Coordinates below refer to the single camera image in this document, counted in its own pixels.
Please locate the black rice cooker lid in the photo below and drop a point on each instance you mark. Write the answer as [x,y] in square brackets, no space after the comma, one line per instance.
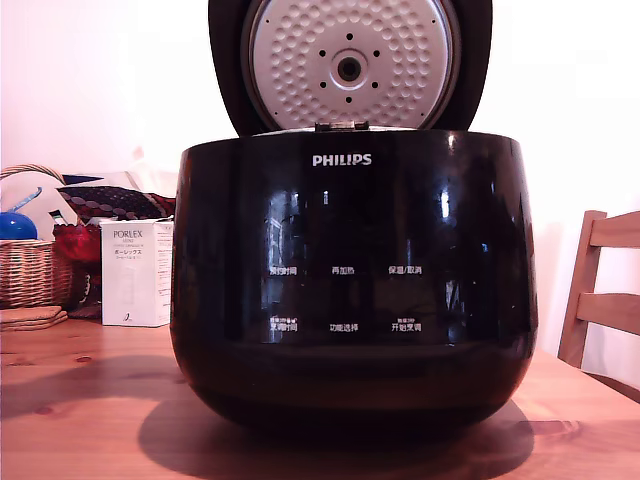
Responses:
[350,30]

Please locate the black Philips rice cooker body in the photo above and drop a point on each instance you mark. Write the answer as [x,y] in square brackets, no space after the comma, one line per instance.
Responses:
[350,225]

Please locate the white Porlex box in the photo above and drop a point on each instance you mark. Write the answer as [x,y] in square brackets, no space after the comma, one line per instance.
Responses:
[130,280]

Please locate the dark patterned fabric bag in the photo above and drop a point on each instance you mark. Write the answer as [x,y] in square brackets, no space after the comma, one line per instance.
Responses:
[110,200]

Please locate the red glass bowl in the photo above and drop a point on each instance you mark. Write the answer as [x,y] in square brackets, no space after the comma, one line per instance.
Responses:
[75,245]

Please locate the wooden chair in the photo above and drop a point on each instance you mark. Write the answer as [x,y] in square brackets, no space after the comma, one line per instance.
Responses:
[580,300]

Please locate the white paper bag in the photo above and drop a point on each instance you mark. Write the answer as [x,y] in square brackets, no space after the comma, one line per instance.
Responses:
[45,200]

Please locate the wicker basket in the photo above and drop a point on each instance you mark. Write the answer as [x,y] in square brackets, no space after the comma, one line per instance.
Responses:
[30,275]

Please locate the cork coaster stack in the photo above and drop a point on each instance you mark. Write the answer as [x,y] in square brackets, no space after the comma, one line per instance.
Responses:
[35,317]

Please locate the blue ball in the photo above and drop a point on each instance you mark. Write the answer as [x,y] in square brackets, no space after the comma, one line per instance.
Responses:
[17,226]

